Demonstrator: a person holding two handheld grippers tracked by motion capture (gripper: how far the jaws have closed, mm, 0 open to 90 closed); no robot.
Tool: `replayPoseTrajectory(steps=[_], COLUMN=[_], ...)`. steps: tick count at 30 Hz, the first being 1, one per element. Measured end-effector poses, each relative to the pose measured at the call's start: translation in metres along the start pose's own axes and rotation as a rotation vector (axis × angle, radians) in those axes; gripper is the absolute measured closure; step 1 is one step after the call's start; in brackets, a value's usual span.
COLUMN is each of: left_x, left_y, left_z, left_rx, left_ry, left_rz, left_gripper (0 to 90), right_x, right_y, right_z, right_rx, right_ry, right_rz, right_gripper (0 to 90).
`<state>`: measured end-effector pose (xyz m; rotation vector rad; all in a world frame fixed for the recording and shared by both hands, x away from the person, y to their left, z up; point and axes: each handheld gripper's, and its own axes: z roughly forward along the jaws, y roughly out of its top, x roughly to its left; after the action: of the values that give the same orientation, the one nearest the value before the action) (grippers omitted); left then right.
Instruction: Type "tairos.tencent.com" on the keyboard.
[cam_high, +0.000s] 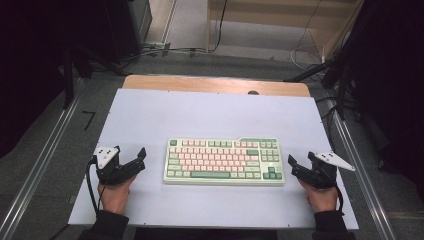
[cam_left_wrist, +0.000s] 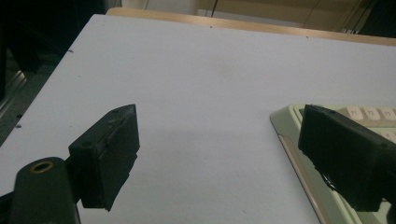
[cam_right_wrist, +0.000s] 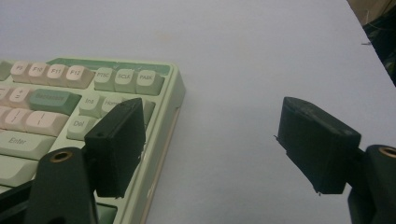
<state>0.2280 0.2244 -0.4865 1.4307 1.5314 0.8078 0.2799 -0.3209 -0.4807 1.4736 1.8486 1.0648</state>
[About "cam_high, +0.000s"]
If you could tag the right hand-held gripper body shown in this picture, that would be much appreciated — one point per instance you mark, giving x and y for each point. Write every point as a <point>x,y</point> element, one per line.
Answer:
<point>321,176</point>

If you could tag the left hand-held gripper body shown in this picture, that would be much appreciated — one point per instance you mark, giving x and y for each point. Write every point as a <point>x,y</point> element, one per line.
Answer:
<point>111,173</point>

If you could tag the green and pink keyboard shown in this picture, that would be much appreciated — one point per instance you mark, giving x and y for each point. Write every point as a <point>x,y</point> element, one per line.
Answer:
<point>216,160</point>

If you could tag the person's right hand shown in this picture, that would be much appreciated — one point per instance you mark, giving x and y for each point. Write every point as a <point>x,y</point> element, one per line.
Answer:
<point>320,200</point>

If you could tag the person's left hand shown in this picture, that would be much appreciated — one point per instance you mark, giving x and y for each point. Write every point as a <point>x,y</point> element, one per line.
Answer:
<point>115,197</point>

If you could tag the black tripod leg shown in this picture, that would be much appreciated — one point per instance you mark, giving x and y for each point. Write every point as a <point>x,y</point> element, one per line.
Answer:
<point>310,71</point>

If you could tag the wooden table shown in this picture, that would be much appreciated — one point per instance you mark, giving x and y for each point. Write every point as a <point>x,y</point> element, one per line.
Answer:
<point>200,85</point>

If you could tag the dark curtain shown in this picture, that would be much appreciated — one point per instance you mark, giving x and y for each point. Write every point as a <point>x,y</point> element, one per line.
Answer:
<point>393,66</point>
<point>26,66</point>

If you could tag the dark cabinet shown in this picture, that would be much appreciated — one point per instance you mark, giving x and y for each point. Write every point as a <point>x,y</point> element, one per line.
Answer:
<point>133,26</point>

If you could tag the wooden shelf unit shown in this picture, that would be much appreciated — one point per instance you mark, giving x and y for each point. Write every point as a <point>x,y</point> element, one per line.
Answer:
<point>266,18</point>

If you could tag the metal floor rail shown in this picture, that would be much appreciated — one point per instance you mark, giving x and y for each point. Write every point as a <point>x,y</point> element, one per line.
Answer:
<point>373,196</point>
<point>40,166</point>

